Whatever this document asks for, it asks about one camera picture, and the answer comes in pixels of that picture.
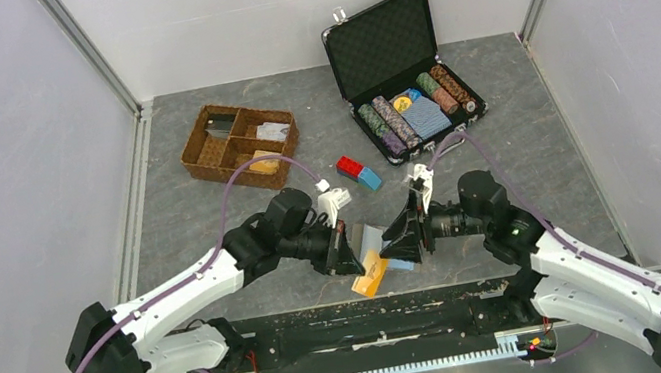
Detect yellow dealer button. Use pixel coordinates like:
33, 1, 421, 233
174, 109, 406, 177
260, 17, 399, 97
391, 94, 414, 113

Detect blue playing card deck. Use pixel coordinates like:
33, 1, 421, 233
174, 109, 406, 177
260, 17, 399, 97
400, 96, 452, 141

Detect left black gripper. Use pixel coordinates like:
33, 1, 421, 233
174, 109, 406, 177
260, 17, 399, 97
275, 212, 366, 289

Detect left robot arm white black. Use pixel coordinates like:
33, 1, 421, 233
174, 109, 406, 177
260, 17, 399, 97
65, 187, 365, 373

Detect gold credit card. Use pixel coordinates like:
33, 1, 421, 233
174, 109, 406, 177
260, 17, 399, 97
351, 249, 390, 298
248, 149, 280, 175

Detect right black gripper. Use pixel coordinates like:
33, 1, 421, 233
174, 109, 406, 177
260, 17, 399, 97
368, 176, 493, 269

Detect silver VIP cards stack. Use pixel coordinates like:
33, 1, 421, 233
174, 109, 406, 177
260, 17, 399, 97
255, 121, 290, 147

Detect purple poker chip row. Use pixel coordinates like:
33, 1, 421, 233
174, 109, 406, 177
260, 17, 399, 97
370, 89, 426, 155

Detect green pink chip row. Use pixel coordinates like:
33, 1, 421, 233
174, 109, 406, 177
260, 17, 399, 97
415, 72, 459, 115

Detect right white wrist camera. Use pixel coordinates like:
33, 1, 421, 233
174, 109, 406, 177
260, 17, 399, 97
406, 163, 434, 213

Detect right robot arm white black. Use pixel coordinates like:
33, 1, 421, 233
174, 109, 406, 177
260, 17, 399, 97
381, 170, 661, 368

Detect blue toy brick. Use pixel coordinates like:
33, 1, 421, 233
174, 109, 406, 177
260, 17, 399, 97
356, 166, 382, 191

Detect brown wicker divided basket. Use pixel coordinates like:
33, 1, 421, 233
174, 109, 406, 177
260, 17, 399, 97
180, 104, 300, 183

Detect brown poker chip row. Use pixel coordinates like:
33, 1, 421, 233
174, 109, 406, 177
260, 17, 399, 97
429, 64, 478, 114

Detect black poker chip case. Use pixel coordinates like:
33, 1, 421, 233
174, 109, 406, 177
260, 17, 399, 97
321, 0, 489, 167

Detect green poker chip row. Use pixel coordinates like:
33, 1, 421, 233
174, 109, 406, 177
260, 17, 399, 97
357, 104, 406, 155

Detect red toy brick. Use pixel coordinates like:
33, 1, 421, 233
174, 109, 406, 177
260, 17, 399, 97
335, 156, 364, 180

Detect black cards in basket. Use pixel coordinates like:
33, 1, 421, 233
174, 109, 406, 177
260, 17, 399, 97
205, 113, 237, 140

